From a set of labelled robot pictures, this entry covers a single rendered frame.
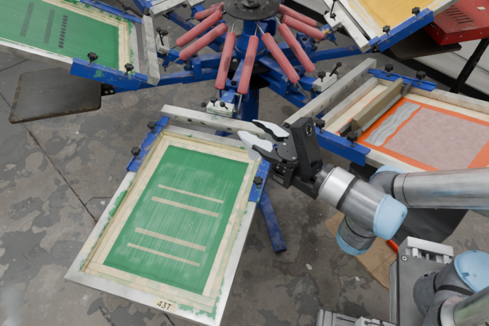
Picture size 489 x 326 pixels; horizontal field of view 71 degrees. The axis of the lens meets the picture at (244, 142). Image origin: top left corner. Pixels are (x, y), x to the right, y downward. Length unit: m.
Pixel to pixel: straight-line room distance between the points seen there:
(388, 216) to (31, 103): 1.90
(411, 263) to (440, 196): 0.43
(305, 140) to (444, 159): 0.94
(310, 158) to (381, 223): 0.17
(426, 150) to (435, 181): 0.81
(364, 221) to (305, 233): 1.83
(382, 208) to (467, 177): 0.16
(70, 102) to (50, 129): 1.38
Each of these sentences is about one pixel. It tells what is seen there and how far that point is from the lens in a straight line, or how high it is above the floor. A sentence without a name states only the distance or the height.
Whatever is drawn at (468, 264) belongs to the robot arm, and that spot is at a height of 1.49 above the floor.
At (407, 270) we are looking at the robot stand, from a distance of 1.14.
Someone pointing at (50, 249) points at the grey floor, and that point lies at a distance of 2.75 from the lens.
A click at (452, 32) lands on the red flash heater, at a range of 2.43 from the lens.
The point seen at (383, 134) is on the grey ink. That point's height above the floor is 1.11.
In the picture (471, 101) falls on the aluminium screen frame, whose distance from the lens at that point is 1.81.
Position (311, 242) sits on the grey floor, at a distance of 2.48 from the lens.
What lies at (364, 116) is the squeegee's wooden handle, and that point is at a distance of 1.56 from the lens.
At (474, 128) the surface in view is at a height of 1.18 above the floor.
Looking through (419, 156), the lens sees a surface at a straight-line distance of 1.53.
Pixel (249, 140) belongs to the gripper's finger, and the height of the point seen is 1.69.
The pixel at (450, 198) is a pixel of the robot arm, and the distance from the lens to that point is 0.75.
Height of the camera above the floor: 2.24
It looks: 50 degrees down
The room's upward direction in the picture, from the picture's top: straight up
